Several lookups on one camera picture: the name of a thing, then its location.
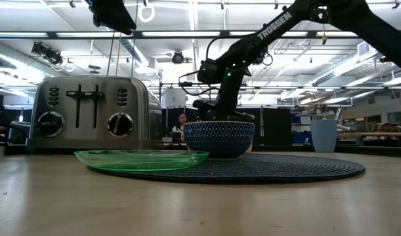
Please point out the wooden desk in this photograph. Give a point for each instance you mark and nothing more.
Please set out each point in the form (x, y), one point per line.
(377, 134)

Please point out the black aluminium rig frame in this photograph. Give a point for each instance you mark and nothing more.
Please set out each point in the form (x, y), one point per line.
(224, 33)

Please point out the person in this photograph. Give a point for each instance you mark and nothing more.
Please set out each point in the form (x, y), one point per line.
(180, 119)

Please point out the light blue cup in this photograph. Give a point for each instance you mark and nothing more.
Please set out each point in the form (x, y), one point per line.
(324, 136)

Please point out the dark office chair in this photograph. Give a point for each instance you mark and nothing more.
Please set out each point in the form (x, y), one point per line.
(19, 131)

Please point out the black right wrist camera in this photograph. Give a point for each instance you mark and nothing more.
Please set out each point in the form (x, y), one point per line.
(208, 72)

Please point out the stainless steel four-slot toaster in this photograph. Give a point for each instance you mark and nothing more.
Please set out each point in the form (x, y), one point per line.
(98, 131)

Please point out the blue patterned ceramic bowl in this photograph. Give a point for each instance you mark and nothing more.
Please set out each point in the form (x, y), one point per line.
(220, 137)

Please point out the round dark woven placemat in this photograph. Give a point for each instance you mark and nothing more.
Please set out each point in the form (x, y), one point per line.
(285, 168)

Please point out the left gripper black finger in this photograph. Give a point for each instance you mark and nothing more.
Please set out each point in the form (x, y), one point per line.
(126, 24)

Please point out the round black ceiling camera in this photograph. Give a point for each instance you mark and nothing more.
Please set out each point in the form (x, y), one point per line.
(178, 57)

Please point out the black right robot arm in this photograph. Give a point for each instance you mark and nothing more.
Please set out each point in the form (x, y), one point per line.
(275, 24)

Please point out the green transparent glass plate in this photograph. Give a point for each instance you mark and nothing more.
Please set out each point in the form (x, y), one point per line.
(138, 160)

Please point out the black ceiling camera cluster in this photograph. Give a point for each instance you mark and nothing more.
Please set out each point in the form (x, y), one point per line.
(47, 54)

